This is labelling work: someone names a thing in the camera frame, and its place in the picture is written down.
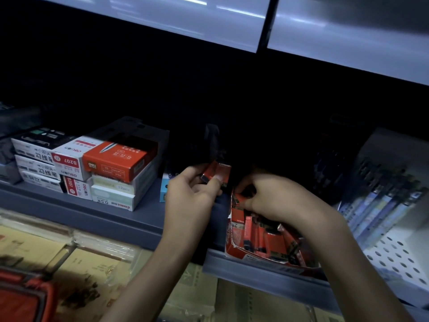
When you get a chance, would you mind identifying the person's right hand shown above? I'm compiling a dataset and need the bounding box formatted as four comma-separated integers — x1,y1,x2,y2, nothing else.
234,173,332,232

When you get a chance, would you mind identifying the white pen display carton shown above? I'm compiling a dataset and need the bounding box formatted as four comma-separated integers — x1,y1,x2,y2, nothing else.
334,127,429,309

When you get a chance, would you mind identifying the red pencil lead case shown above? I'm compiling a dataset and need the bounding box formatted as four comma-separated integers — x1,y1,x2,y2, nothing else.
200,160,219,183
214,163,232,193

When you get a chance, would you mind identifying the person's left hand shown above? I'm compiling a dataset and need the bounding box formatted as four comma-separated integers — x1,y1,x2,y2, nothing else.
163,164,224,237

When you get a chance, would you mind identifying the row of blue pens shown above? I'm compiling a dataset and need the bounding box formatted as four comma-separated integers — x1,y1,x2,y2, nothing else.
338,157,429,252

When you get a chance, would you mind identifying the person's right forearm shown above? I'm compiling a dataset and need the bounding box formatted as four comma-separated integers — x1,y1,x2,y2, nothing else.
300,207,416,322

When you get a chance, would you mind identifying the white box with grey print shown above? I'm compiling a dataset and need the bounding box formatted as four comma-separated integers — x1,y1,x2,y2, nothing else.
14,154,63,182
19,169,67,194

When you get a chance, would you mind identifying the orange box with pen print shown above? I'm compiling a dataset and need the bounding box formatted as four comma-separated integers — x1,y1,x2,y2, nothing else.
82,140,159,184

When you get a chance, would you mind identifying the dark stationery packet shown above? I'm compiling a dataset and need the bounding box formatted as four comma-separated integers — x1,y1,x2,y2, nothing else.
311,141,351,199

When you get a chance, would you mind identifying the person's left forearm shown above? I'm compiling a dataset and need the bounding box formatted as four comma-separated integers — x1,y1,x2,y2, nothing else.
100,227,206,322

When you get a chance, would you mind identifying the white perforated panel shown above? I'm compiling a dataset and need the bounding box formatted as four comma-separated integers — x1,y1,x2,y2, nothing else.
363,228,429,295

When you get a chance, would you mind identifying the grey shelf price rail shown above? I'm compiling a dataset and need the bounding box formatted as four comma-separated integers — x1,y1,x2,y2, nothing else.
202,248,429,322

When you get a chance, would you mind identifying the small light blue box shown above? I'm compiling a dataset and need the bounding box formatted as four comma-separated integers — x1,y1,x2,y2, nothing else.
158,172,173,203

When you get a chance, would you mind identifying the orange bag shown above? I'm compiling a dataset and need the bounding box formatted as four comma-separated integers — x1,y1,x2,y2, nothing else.
0,267,57,322

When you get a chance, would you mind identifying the pile of red lead packs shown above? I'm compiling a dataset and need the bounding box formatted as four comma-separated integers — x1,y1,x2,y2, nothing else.
229,207,317,267

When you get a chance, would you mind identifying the brown cardboard pack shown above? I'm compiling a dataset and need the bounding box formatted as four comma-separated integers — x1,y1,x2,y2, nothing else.
214,278,346,322

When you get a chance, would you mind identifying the grey shelf board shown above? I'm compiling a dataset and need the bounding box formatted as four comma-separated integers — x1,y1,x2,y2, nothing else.
0,179,232,265

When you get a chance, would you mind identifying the dark grey box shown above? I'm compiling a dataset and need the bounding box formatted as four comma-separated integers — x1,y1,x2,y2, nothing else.
0,103,43,139

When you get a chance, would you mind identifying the grey blue box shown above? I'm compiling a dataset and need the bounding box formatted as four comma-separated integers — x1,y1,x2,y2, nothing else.
0,137,23,185

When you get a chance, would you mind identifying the white box with red label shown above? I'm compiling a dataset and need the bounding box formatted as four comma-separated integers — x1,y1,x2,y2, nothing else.
51,135,105,182
63,176,94,201

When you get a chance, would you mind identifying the grey overhead shelf panel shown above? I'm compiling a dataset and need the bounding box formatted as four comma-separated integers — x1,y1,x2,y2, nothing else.
28,0,272,54
267,0,429,87

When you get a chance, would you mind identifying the white and pale green box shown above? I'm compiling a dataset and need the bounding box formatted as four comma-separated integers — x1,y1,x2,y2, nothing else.
90,178,162,212
91,161,159,196

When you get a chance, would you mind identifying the black and white stationery box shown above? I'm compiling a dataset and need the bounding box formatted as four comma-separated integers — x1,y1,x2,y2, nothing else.
11,127,77,165

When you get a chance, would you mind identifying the red display carton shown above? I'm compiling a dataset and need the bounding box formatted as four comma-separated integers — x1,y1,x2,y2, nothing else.
224,194,324,276

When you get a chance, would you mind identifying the brown paper envelope pack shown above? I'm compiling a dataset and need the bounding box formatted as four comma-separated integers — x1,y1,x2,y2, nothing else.
50,231,143,322
164,263,220,322
0,208,76,277

